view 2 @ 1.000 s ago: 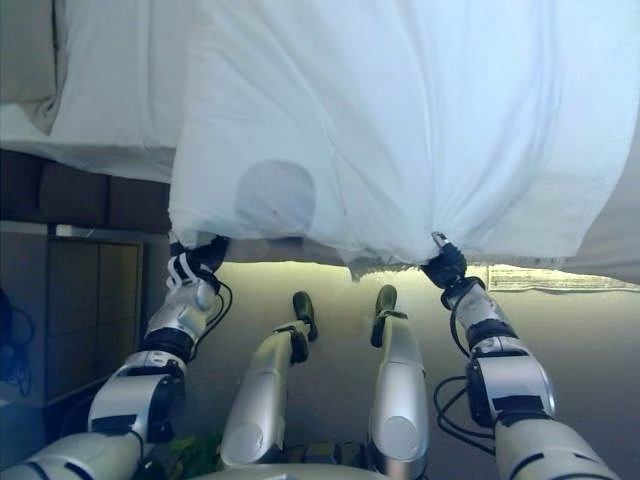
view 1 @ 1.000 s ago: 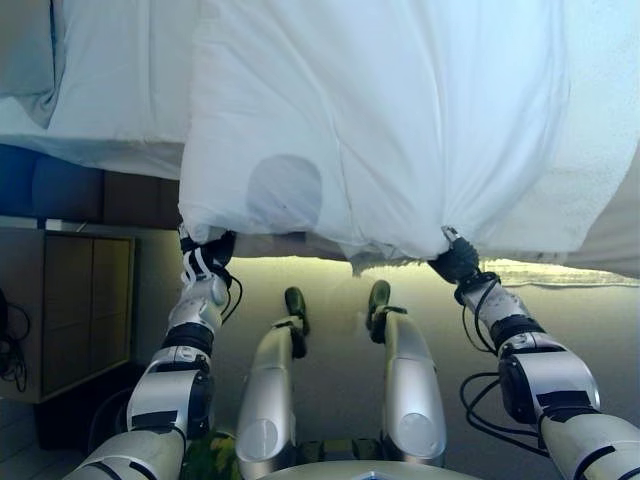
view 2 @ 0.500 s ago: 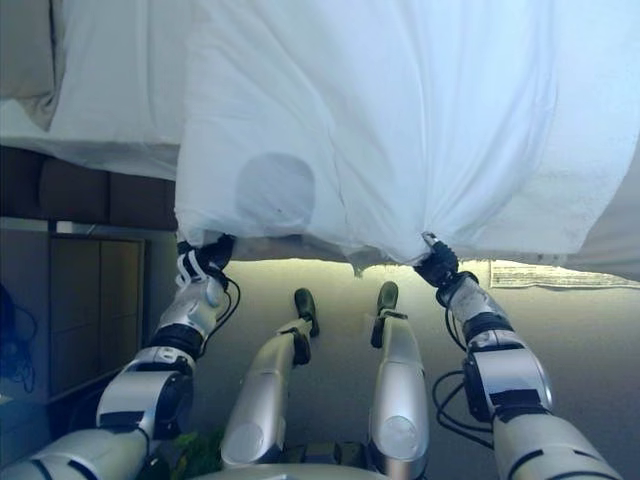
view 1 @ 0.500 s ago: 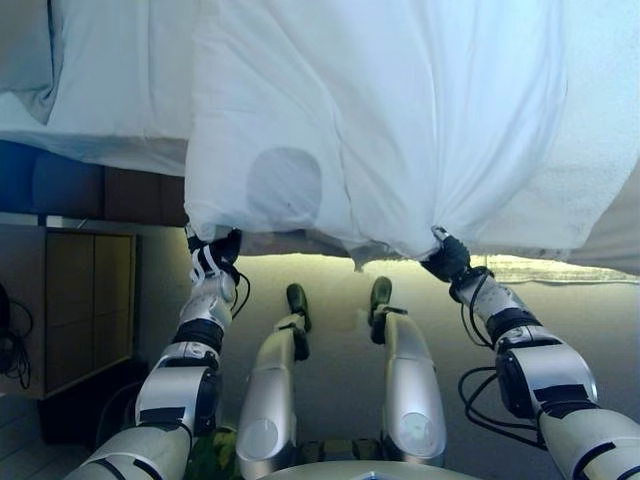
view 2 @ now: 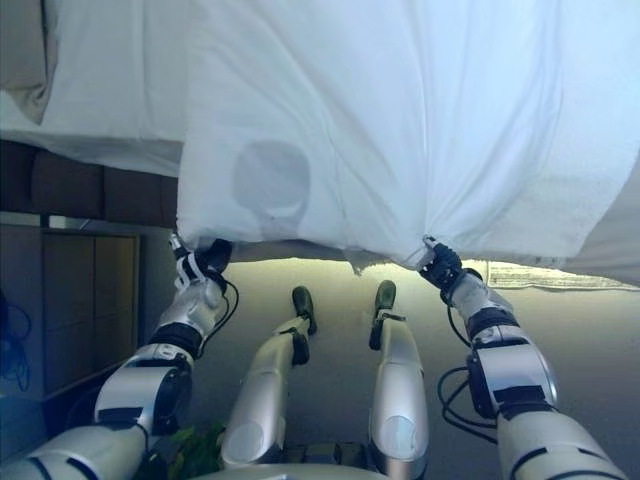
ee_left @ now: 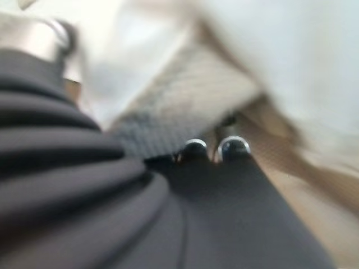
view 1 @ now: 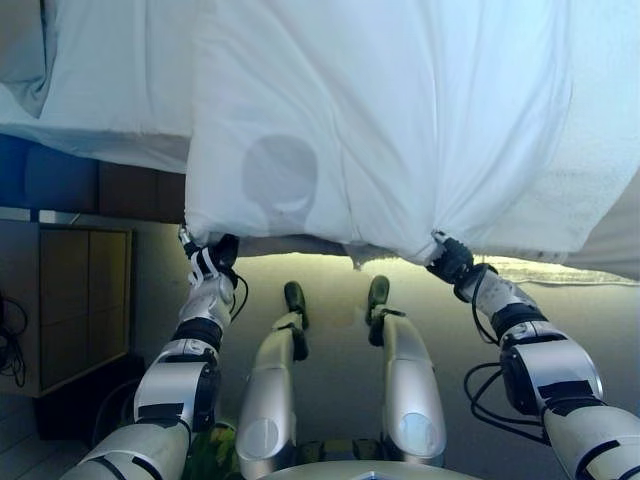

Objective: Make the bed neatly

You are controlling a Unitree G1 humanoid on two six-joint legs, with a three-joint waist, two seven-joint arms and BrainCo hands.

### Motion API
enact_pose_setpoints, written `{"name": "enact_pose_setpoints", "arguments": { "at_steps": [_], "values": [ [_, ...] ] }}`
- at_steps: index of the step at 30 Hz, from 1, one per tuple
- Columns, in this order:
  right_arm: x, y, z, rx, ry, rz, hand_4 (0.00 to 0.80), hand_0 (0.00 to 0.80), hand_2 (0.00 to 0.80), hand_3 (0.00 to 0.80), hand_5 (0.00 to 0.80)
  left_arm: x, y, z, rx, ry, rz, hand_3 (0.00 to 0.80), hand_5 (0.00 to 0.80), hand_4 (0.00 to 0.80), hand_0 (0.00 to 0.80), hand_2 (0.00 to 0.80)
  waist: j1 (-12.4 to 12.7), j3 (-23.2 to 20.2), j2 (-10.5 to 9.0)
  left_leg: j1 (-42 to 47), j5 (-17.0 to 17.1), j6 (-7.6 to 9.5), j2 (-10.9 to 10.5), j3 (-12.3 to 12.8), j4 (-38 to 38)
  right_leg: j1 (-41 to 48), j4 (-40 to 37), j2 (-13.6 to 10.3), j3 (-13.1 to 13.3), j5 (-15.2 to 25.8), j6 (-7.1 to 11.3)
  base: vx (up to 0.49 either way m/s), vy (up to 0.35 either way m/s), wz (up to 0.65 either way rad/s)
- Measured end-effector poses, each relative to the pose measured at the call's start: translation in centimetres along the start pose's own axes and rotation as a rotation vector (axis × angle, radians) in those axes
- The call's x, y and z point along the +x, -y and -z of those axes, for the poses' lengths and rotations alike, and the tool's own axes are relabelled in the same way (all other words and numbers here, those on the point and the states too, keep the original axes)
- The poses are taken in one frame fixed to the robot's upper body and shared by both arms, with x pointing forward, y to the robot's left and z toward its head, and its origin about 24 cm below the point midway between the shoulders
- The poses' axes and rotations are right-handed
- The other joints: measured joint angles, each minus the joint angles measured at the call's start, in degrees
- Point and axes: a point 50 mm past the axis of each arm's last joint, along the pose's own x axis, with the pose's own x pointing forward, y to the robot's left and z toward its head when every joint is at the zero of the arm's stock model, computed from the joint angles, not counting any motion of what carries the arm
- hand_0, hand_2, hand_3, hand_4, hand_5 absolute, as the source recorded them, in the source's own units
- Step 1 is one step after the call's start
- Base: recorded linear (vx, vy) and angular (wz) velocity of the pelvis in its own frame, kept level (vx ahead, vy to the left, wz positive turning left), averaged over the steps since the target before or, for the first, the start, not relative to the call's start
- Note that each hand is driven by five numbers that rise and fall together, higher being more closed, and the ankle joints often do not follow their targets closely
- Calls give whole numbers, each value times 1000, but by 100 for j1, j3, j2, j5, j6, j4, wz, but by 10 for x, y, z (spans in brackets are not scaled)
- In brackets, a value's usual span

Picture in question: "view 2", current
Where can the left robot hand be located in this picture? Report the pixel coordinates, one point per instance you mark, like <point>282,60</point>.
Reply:
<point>215,255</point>

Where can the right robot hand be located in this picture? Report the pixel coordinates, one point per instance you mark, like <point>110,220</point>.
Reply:
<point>442,265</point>

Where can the white duvet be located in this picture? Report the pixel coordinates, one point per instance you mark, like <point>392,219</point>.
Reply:
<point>375,100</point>

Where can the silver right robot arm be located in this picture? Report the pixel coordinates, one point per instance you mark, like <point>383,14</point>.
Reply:
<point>515,375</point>

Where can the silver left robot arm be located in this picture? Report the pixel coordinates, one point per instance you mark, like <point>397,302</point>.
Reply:
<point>145,385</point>

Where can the dark right robot foot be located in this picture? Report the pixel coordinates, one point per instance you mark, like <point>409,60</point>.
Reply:
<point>385,295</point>

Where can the dark robot foot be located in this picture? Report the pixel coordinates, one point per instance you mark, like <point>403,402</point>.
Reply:
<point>302,302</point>
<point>385,295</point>

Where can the pale patterned rug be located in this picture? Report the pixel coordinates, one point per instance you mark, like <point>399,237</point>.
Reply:
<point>510,275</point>

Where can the white fringed textured blanket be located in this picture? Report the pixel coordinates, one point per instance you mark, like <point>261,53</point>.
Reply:
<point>525,215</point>

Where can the dark left robot foot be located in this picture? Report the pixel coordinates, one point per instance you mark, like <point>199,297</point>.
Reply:
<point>302,302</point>

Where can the silver right robot leg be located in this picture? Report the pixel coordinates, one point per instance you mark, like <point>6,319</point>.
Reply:
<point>397,390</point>

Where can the silver robot leg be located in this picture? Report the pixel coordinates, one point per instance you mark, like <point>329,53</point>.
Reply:
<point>260,395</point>
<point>397,390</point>

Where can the wooden nightstand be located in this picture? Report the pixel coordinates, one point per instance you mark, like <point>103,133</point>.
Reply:
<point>90,300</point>

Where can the silver left robot leg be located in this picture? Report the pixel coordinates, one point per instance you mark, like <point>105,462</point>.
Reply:
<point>260,395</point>

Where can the beige bedspread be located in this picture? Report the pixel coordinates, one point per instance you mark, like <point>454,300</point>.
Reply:
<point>620,240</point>

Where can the green leafy object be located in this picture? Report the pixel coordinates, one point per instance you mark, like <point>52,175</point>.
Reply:
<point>195,450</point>

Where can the beige pillow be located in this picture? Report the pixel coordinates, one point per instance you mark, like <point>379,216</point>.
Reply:
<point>25,45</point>

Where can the brown bed frame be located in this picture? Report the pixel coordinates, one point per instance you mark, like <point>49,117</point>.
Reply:
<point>75,185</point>

